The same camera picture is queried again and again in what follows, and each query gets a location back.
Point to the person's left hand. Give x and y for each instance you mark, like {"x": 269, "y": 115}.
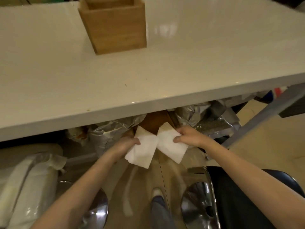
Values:
{"x": 121, "y": 147}

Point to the person's right hand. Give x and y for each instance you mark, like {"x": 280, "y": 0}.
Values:
{"x": 190, "y": 137}

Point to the wooden box with holed lid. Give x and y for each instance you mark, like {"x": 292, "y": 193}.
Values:
{"x": 114, "y": 30}

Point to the person's right forearm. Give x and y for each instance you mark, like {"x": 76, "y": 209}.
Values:
{"x": 250, "y": 181}

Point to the person's left forearm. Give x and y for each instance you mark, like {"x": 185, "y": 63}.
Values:
{"x": 76, "y": 193}

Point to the brown cardboard box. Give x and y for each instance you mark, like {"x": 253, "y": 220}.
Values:
{"x": 152, "y": 120}

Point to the person's white shoe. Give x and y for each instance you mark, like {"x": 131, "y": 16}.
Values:
{"x": 157, "y": 193}

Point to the person's blue trouser leg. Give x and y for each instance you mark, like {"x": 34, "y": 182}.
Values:
{"x": 162, "y": 217}

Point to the crumpled silver foil bag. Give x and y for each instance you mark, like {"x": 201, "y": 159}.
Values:
{"x": 209, "y": 116}
{"x": 107, "y": 133}

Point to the chrome stool base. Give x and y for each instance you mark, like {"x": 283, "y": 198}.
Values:
{"x": 197, "y": 200}
{"x": 100, "y": 207}

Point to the black stool seat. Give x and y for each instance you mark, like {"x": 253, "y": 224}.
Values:
{"x": 228, "y": 200}

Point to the grey metal table leg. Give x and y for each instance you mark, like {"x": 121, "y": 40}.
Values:
{"x": 262, "y": 114}

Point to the red blue striped bag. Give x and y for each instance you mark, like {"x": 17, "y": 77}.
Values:
{"x": 277, "y": 91}

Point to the large white plastic sack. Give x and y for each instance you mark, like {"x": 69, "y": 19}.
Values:
{"x": 31, "y": 188}

